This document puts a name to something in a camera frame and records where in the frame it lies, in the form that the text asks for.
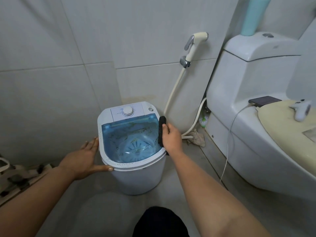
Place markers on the teal plastic bottle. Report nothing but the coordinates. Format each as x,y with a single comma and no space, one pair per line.
255,16

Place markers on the green white toilet brush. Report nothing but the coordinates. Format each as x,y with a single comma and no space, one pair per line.
204,118

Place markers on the person's right hand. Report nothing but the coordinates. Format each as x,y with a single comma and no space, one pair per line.
174,141

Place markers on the chrome flush button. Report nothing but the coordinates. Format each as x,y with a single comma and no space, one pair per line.
267,35

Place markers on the person's left thumb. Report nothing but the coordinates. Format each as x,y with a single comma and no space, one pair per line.
105,168

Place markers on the cream bidet sprayer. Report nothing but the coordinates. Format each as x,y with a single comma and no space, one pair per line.
196,44

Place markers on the person's right forearm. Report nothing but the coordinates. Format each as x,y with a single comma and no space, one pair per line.
209,194

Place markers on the white handheld controller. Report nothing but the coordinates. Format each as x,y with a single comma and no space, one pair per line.
302,111

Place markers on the dark smartphone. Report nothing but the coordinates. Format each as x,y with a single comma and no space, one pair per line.
265,100

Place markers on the white toilet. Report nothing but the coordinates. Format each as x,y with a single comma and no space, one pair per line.
246,145

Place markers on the black scrubbing sponge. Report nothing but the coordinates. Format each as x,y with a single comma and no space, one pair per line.
161,130

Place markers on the person's left hand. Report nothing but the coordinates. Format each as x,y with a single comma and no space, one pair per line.
79,162

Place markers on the cream toilet seat lid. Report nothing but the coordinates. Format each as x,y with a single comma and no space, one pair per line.
281,130

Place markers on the beige floor rag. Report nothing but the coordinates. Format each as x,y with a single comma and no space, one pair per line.
197,138

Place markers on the white timer dial knob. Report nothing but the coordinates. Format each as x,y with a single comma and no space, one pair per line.
127,111

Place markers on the chrome sprayer holder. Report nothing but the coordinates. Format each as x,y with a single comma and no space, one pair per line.
184,62

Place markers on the person's right thumb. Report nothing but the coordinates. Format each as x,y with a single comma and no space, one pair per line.
169,128

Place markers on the person's left forearm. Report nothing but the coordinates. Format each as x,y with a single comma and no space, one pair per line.
32,204

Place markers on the person's black trousers knee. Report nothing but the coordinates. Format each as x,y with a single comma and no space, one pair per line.
160,223

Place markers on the white mini washing machine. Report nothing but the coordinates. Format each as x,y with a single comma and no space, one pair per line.
138,175

